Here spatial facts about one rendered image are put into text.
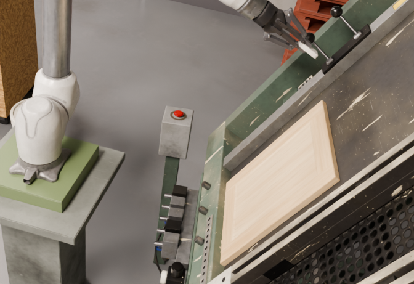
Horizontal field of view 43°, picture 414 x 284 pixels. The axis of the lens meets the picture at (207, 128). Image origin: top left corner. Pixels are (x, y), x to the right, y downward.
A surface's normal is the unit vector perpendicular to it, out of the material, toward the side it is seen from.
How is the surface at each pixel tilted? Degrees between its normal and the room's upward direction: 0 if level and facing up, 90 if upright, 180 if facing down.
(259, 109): 90
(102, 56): 0
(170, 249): 90
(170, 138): 90
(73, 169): 1
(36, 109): 3
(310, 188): 60
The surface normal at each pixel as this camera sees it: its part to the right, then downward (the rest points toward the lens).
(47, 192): 0.14, -0.78
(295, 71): -0.08, 0.59
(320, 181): -0.79, -0.54
